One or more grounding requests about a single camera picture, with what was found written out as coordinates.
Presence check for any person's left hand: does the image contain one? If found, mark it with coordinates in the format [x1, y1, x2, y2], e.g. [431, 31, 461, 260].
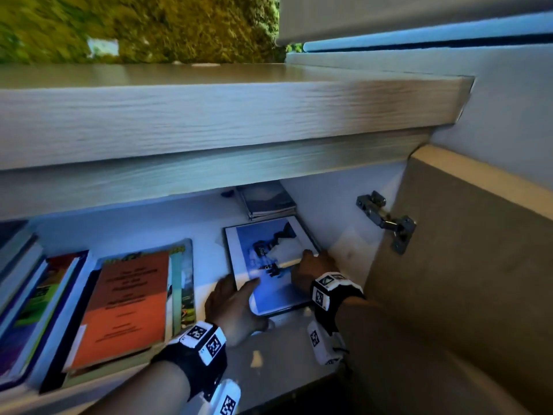
[204, 276, 270, 347]

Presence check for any person's right hand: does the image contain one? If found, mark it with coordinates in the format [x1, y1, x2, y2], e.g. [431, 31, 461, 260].
[291, 250, 338, 294]

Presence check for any blue and white picture book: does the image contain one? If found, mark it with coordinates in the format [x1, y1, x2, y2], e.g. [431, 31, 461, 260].
[223, 215, 323, 318]

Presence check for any person's right forearm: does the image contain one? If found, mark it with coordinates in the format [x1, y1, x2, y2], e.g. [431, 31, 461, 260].
[336, 296, 534, 415]

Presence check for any person's left forearm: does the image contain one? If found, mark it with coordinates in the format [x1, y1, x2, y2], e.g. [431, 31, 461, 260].
[80, 361, 192, 415]

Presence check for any green cover book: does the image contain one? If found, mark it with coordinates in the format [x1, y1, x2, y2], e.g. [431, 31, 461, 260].
[60, 238, 198, 389]

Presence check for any small stack of grey books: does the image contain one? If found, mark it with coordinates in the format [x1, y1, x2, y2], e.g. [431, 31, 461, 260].
[235, 180, 298, 222]

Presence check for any metal cabinet hinge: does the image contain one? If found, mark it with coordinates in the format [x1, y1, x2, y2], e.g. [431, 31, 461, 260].
[355, 191, 417, 256]

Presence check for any orange cover book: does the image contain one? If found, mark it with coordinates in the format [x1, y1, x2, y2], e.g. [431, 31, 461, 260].
[64, 251, 172, 373]

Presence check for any beige cabinet door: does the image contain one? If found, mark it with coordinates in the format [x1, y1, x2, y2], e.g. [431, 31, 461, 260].
[364, 144, 553, 415]

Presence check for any light wood cabinet top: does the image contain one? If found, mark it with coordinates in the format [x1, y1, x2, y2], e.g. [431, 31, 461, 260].
[0, 62, 476, 222]

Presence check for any colourful cover book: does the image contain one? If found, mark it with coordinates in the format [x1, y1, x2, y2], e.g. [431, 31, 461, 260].
[0, 250, 90, 391]

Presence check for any white ledge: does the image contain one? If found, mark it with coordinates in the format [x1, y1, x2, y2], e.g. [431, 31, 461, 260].
[276, 0, 553, 53]

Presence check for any white label tag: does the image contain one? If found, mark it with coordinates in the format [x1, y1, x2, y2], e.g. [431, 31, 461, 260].
[86, 37, 120, 58]

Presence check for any black marker wristband with camera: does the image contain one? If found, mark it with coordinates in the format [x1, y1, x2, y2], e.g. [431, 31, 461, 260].
[152, 320, 242, 415]
[306, 272, 366, 366]

